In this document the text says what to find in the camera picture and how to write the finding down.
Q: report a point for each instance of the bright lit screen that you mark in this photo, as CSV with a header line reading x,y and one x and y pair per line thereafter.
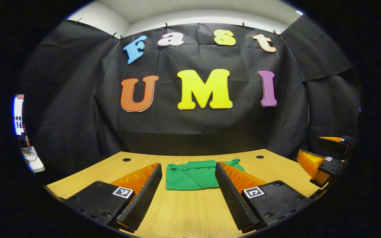
x,y
18,112

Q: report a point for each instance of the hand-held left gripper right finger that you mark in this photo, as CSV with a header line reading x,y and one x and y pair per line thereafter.
x,y
232,198

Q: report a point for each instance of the small round pale object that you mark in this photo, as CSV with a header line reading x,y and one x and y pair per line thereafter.
x,y
26,152

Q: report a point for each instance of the row of black cloth clips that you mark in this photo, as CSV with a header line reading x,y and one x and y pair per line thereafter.
x,y
166,24

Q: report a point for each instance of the green T-shirt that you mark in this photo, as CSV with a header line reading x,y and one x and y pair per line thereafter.
x,y
190,178

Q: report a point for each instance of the black backdrop cloth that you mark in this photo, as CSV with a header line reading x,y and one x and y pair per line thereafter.
x,y
203,129

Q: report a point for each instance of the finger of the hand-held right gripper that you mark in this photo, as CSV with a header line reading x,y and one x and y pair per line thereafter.
x,y
342,143
309,162

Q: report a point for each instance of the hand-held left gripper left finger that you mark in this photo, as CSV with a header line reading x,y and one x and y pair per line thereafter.
x,y
144,198

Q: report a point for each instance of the small red bottle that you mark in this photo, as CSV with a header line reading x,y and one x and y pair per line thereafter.
x,y
27,140

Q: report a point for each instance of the white side table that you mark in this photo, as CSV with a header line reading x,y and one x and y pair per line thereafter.
x,y
36,165

